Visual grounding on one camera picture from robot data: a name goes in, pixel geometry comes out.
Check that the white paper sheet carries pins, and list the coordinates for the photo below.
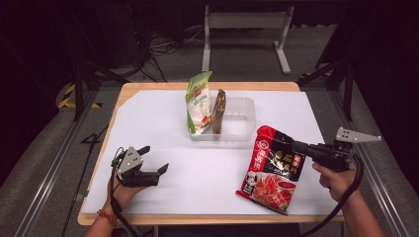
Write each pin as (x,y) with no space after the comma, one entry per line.
(148,115)

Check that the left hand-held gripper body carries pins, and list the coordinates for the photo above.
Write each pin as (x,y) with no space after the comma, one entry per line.
(131,168)

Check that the green and white food packet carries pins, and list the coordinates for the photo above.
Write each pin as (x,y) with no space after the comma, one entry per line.
(198,105)

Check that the gold foil packet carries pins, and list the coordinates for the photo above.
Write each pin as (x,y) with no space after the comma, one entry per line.
(218,112)

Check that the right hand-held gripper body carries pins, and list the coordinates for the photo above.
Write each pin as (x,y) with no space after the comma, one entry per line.
(329,154)

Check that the person's left hand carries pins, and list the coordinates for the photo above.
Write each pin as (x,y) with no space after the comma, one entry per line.
(123,196)

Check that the black tripod stand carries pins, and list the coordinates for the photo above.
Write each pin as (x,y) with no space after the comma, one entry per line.
(347,95)
(78,92)

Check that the clear plastic container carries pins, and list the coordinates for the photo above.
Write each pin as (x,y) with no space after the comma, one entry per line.
(240,121)

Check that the grey metal table frame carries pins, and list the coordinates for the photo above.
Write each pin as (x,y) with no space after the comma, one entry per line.
(247,19)

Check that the person's right hand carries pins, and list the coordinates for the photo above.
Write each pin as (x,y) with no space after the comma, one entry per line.
(337,182)

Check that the aluminium rail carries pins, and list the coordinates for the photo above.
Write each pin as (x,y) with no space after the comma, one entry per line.
(378,197)
(49,177)

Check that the red and black food packet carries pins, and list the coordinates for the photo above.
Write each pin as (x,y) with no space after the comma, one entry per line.
(275,171)

